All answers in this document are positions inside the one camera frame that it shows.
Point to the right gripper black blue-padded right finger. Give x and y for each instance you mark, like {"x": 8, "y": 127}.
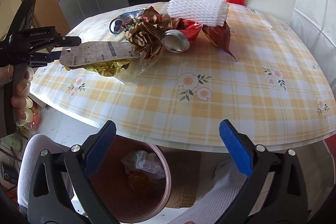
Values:
{"x": 274, "y": 191}

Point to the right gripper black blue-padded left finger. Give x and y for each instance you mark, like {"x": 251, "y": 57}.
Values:
{"x": 49, "y": 201}

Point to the brown printed paper card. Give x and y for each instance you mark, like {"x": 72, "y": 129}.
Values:
{"x": 96, "y": 52}

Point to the gold foil wrapper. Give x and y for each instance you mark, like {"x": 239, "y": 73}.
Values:
{"x": 105, "y": 68}

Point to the crushed blue soda can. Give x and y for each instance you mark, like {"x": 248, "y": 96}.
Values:
{"x": 125, "y": 21}

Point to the clear plastic tray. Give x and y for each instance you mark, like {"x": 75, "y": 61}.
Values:
{"x": 129, "y": 74}

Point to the gold brown wrapper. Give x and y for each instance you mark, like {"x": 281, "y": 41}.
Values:
{"x": 145, "y": 33}

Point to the crushed red soda can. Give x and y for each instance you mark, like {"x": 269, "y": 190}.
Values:
{"x": 181, "y": 36}

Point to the dark red foil wrapper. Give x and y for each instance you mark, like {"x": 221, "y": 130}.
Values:
{"x": 220, "y": 37}

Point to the white foam net sleeve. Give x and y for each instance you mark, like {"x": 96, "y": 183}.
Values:
{"x": 211, "y": 13}

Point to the white green plastic bag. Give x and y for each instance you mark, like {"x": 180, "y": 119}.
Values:
{"x": 142, "y": 161}

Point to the pink round trash bin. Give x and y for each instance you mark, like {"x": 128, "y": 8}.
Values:
{"x": 134, "y": 197}

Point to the grey kitchen cabinets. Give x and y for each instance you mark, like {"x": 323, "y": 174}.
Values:
{"x": 75, "y": 11}

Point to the person's left hand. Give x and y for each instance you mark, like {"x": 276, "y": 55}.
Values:
{"x": 20, "y": 100}

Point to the flattened cardboard on floor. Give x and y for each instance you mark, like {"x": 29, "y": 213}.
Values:
{"x": 185, "y": 169}

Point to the yellow plaid floral tablecloth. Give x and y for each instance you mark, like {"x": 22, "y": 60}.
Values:
{"x": 268, "y": 85}

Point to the white quilted cover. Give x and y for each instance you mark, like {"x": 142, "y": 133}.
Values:
{"x": 314, "y": 22}

